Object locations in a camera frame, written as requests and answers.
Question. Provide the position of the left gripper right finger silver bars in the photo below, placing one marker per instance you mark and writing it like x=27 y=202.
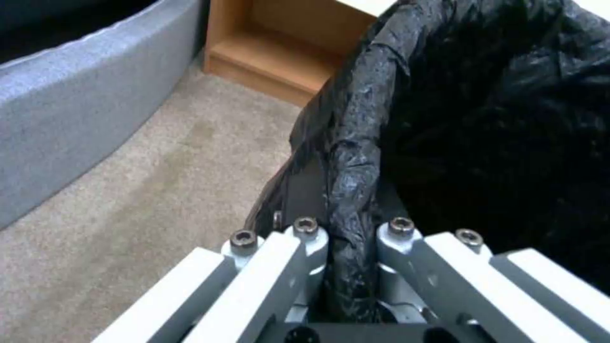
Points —
x=457 y=282

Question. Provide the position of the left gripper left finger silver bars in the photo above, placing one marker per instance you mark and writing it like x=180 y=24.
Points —
x=238 y=282

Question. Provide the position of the trash bin with black bag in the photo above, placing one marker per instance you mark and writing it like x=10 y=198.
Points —
x=467 y=118

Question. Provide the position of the light wooden nightstand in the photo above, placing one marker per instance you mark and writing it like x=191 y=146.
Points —
x=281 y=46

